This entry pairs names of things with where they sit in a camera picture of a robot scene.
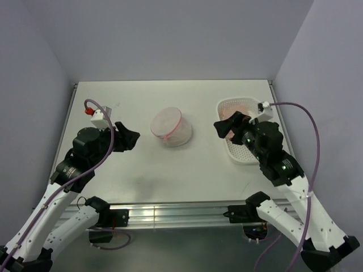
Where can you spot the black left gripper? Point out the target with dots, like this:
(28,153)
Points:
(125,138)

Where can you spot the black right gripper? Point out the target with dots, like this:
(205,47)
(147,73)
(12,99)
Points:
(237,122)

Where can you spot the white mesh laundry bag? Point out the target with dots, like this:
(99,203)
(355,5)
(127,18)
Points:
(171,127)

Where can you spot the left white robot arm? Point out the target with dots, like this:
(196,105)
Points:
(35,246)

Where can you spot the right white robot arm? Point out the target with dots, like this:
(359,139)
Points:
(319,241)

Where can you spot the pink bra in basket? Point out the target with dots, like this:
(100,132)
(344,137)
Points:
(244,123)

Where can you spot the white perforated plastic basket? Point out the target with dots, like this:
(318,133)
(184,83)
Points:
(255,132)

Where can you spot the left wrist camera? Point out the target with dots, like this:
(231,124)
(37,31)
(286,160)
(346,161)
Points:
(98,118)

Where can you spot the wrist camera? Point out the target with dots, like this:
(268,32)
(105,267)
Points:
(98,118)
(265,112)

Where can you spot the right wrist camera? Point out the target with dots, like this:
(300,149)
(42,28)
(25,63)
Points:
(265,112)

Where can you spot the aluminium rail frame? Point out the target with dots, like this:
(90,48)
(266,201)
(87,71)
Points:
(186,186)

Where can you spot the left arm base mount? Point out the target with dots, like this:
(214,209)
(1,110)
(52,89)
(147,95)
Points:
(102,232)

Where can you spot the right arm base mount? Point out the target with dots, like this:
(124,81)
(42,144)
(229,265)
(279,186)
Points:
(254,228)

